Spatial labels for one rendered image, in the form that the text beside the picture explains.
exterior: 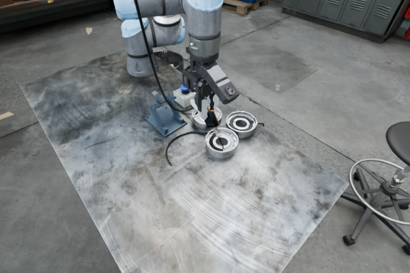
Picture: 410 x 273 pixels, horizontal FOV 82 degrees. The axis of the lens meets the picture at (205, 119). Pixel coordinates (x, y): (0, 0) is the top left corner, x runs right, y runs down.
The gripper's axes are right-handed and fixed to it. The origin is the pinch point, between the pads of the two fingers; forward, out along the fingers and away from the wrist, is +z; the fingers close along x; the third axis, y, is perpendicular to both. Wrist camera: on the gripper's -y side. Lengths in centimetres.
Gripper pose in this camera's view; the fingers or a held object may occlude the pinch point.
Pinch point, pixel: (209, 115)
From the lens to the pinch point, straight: 70.5
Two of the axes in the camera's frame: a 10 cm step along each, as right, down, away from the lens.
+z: 0.0, 7.3, 6.9
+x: -7.3, 4.6, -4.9
